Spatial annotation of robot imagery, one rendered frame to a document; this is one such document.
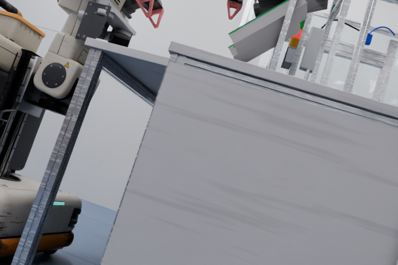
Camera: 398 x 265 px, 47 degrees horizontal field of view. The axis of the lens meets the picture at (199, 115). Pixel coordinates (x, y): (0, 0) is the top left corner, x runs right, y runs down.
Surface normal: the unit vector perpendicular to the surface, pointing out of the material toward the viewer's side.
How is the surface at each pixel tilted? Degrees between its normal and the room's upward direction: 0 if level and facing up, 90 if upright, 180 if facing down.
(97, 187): 90
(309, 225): 90
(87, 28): 90
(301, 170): 90
